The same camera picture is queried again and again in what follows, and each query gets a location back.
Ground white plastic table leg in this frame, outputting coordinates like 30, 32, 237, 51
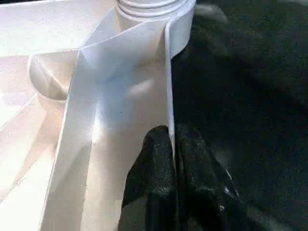
116, 0, 191, 20

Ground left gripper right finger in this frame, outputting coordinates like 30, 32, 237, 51
173, 123, 251, 231

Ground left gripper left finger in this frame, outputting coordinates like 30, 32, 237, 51
121, 124, 178, 231

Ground white plastic table top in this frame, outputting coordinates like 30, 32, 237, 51
0, 0, 197, 231

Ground black mat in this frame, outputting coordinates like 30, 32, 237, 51
169, 0, 308, 231

